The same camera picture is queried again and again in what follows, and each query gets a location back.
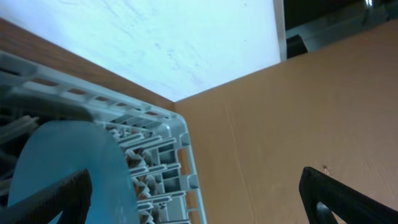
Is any grey plastic dishwasher rack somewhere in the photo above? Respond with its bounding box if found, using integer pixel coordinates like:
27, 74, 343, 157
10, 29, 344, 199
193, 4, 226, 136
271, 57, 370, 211
1, 52, 206, 223

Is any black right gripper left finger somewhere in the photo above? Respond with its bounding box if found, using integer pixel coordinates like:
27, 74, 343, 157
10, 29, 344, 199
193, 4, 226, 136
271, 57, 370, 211
1, 169, 93, 224

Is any dark blue plate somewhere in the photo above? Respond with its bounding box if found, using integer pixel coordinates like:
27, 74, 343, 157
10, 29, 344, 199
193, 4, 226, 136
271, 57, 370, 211
8, 121, 139, 224

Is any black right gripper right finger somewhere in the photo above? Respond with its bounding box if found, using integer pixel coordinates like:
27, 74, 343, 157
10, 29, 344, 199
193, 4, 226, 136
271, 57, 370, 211
299, 167, 397, 224

